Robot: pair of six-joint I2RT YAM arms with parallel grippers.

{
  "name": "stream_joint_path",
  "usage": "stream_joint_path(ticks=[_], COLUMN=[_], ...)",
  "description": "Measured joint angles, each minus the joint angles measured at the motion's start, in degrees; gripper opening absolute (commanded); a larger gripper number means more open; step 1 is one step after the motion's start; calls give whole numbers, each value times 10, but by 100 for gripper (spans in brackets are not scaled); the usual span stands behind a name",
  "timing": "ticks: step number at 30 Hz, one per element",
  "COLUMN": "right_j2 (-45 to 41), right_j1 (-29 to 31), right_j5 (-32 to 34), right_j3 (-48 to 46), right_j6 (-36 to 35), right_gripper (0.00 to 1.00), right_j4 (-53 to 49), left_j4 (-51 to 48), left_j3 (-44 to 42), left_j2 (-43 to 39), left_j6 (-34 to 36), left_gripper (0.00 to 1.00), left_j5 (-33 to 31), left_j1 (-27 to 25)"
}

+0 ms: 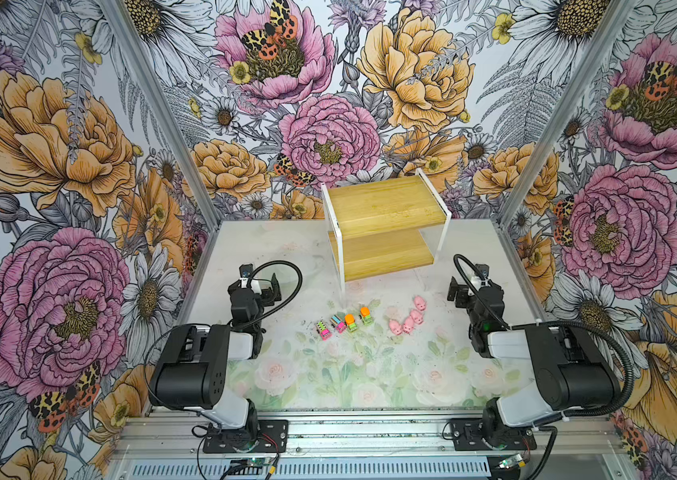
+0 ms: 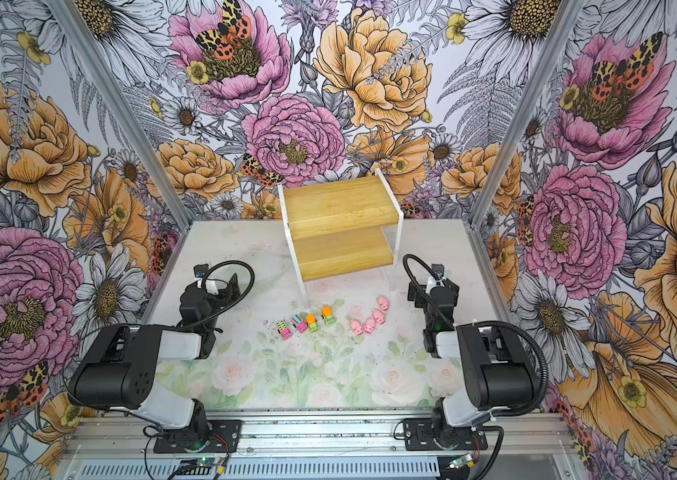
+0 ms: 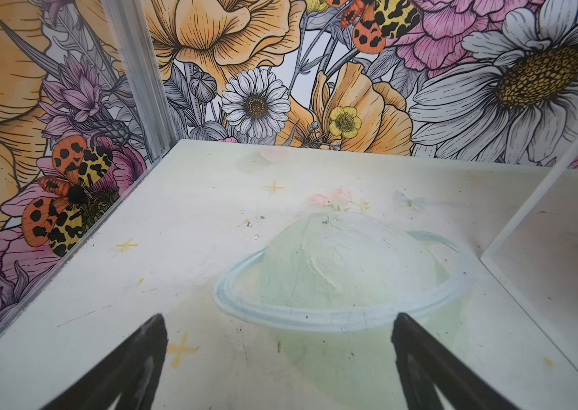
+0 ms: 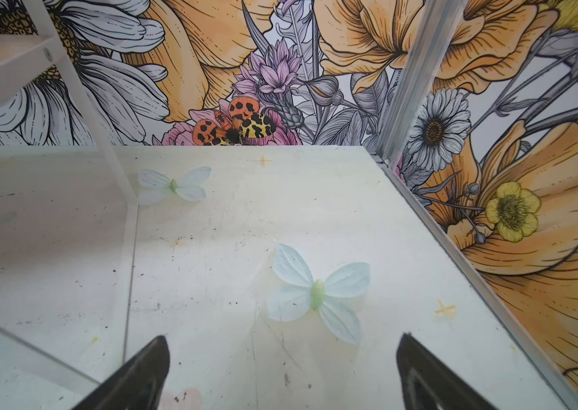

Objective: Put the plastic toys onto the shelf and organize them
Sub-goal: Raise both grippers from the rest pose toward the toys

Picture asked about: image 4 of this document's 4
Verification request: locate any right aluminium corner post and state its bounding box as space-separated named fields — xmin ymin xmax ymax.
xmin=376 ymin=1 xmax=467 ymax=171

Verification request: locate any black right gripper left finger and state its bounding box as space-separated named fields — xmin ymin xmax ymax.
xmin=73 ymin=335 xmax=170 ymax=410

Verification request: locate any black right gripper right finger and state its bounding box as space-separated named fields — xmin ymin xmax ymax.
xmin=396 ymin=333 xmax=496 ymax=410

